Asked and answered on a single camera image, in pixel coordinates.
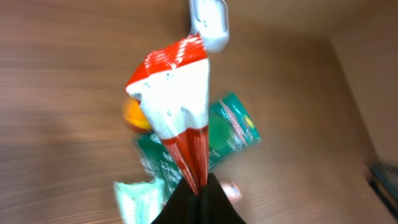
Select green lid jar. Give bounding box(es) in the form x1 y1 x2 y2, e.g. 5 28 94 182
208 114 230 151

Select light green wipes packet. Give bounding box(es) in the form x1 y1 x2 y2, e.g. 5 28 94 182
113 177 165 224

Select white barcode scanner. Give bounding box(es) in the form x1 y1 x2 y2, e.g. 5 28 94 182
189 0 229 53

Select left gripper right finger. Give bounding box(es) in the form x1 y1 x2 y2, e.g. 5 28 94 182
198 174 246 224

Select red yellow sauce bottle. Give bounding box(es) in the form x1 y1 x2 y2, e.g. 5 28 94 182
122 97 152 134

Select green 3M gloves packet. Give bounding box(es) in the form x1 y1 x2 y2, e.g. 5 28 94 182
135 93 261 200

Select white orange small packet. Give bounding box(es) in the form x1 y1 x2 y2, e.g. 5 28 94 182
220 182 243 203

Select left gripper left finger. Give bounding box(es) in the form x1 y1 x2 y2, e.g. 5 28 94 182
152 178 198 224

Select red white stick sachet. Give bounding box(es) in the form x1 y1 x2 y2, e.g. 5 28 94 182
126 34 210 194

